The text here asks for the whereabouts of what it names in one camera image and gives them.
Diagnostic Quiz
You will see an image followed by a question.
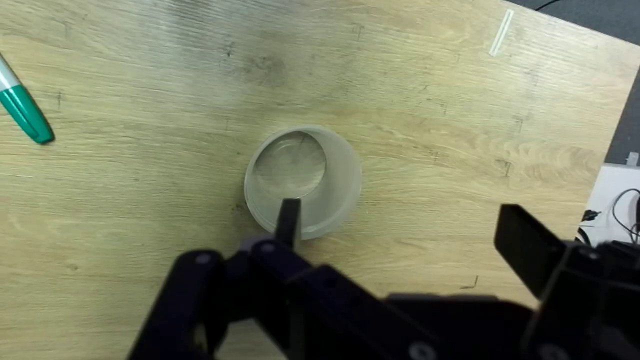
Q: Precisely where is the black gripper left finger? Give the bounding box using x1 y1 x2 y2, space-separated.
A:
128 201 429 360

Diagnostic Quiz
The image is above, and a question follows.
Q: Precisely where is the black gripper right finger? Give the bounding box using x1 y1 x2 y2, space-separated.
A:
494 204 640 360

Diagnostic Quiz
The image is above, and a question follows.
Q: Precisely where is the green and white marker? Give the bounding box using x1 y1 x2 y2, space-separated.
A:
0 54 54 145

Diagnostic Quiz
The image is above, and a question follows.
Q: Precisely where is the translucent plastic bowl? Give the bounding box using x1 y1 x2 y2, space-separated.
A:
242 127 362 240

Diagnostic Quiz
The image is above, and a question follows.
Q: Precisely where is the white tape strip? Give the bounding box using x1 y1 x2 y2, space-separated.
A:
489 9 514 59

